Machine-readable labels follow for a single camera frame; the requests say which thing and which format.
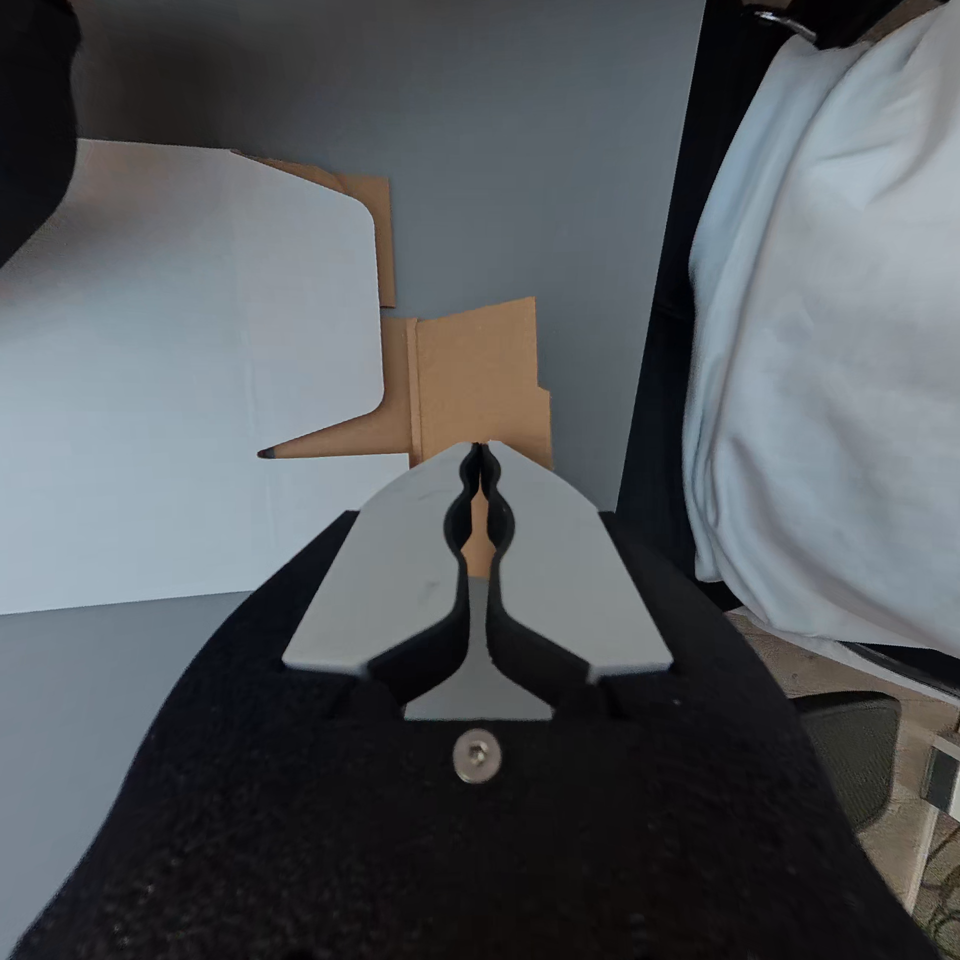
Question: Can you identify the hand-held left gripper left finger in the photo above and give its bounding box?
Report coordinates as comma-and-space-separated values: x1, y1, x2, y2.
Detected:
281, 441, 483, 680

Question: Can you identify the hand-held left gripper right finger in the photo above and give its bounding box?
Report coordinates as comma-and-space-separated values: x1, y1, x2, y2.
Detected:
480, 439, 676, 685

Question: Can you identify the white cardboard box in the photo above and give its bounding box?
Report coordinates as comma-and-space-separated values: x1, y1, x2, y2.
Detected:
0, 138, 558, 618

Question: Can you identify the black mesh office chair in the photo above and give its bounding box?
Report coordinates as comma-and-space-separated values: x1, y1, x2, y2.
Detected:
791, 637, 960, 835

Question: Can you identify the black strap with metal ring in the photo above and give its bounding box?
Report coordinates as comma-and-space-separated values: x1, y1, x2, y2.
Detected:
742, 0, 954, 51

